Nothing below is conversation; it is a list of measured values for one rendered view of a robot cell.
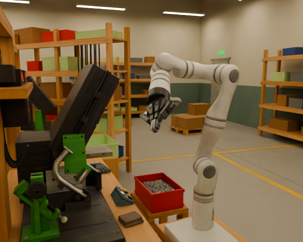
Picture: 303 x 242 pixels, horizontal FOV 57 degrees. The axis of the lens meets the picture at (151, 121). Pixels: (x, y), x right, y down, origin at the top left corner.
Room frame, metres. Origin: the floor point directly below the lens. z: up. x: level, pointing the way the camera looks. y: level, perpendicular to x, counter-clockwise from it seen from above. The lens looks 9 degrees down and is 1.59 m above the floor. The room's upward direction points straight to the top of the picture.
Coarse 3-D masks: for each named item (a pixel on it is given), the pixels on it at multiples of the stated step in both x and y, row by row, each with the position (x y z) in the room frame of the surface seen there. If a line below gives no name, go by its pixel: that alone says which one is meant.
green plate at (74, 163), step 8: (64, 136) 1.46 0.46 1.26; (72, 136) 1.47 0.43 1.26; (80, 136) 1.49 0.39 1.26; (64, 144) 1.45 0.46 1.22; (72, 144) 1.46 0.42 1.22; (80, 144) 1.48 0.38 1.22; (80, 152) 1.46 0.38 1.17; (64, 160) 1.43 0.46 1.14; (72, 160) 1.44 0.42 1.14; (80, 160) 1.45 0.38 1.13; (64, 168) 1.42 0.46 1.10; (72, 168) 1.43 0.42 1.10; (80, 168) 1.44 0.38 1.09
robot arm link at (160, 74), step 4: (152, 68) 1.06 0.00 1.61; (152, 72) 1.06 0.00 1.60; (156, 72) 0.99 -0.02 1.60; (160, 72) 0.98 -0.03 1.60; (164, 72) 0.99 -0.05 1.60; (152, 76) 0.99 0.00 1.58; (156, 76) 0.97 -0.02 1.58; (160, 76) 0.96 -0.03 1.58; (164, 76) 0.97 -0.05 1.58; (168, 76) 0.98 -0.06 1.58; (152, 80) 0.97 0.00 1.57; (168, 80) 0.97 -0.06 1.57
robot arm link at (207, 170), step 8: (200, 160) 1.20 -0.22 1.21; (208, 160) 1.18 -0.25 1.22; (200, 168) 1.16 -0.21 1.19; (208, 168) 1.15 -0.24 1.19; (216, 168) 1.17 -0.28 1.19; (200, 176) 1.16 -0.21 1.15; (208, 176) 1.16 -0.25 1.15; (216, 176) 1.17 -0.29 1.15; (200, 184) 1.16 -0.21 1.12; (208, 184) 1.16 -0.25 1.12; (200, 192) 1.17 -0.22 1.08; (208, 192) 1.16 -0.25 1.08
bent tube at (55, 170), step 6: (66, 150) 1.41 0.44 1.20; (60, 156) 1.39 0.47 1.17; (54, 162) 1.38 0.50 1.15; (60, 162) 1.39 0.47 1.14; (54, 168) 1.37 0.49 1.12; (54, 174) 1.36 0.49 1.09; (60, 180) 1.36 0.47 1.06; (66, 186) 1.36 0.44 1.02; (72, 186) 1.37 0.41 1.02; (78, 192) 1.37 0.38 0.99; (84, 192) 1.39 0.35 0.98; (84, 198) 1.38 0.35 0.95
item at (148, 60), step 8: (88, 64) 9.64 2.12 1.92; (104, 64) 9.81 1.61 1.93; (120, 64) 9.99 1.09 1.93; (136, 64) 10.17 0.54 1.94; (144, 64) 10.27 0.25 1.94; (152, 64) 10.36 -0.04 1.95; (120, 80) 9.98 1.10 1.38; (136, 80) 10.17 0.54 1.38; (144, 80) 10.27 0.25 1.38; (136, 96) 10.17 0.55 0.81; (144, 96) 10.26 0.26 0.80; (136, 112) 10.16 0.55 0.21; (144, 112) 10.26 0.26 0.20
